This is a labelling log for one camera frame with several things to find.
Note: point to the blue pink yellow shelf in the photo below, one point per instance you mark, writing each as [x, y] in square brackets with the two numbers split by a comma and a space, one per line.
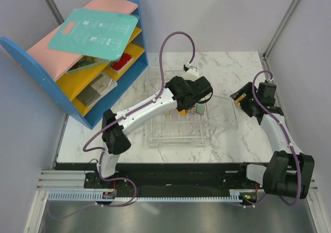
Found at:
[48, 68]

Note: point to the red white box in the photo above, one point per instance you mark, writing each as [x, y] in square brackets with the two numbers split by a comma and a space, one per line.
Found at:
[120, 65]

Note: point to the green book under board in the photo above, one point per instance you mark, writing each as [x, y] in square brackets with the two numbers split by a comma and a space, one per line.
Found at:
[86, 62]

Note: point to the orange yellow bowl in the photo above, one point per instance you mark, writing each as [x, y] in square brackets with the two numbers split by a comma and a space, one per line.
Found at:
[182, 112]

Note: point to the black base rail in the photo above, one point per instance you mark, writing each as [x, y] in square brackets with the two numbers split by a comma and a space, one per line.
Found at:
[178, 180]

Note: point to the white slotted cable duct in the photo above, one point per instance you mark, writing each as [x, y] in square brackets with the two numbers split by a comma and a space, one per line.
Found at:
[101, 196]

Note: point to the mint green bowl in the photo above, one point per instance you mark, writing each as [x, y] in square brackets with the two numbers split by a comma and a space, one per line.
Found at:
[200, 108]

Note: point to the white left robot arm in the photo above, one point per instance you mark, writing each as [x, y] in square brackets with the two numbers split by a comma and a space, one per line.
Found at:
[115, 141]

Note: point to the purple scale pattern bowl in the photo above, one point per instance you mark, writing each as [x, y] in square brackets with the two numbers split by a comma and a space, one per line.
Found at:
[192, 110]

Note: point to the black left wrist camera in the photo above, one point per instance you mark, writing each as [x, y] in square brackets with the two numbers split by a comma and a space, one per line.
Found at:
[202, 89]

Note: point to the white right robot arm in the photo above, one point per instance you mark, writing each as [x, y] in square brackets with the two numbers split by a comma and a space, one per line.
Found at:
[289, 170]

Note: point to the white wire dish rack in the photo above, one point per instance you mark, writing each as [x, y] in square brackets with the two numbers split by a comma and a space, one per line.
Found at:
[172, 129]

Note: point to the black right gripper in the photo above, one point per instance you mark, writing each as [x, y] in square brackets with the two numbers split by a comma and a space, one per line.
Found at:
[246, 89]

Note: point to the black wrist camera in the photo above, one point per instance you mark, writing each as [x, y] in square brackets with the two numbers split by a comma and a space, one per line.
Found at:
[202, 89]
[266, 93]

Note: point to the cream bowl with bird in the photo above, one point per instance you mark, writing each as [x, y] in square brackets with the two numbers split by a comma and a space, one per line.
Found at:
[239, 99]

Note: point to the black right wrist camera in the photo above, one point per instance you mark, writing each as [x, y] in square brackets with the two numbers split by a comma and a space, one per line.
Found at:
[266, 93]

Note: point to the teal cutting board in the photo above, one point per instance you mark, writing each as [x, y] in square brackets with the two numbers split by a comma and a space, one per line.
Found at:
[95, 33]

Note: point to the grey setup guide booklet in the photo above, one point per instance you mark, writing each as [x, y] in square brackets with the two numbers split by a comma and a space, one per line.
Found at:
[96, 89]

